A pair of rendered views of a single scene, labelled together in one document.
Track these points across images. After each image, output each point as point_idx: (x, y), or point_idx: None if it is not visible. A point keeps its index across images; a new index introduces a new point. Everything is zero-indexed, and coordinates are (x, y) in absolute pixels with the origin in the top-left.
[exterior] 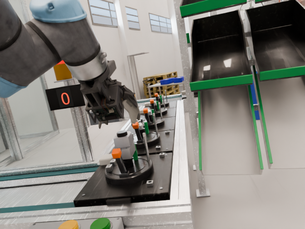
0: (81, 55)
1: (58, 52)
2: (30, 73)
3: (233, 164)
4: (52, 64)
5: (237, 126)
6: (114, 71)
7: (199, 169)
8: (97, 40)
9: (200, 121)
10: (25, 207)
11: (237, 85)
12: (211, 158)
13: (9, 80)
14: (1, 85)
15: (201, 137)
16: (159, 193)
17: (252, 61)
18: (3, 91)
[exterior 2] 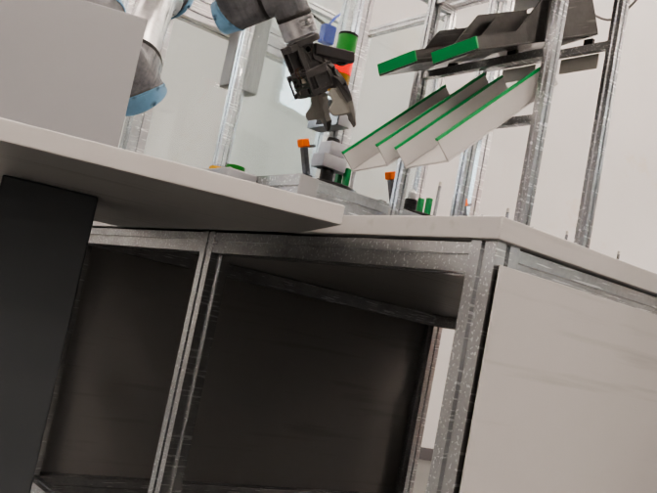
0: (282, 13)
1: (263, 5)
2: (240, 16)
3: (379, 160)
4: (258, 15)
5: None
6: (341, 59)
7: (341, 152)
8: (304, 7)
9: (391, 122)
10: None
11: (407, 65)
12: (372, 158)
13: (225, 16)
14: (219, 18)
15: (377, 136)
16: None
17: (481, 63)
18: (220, 22)
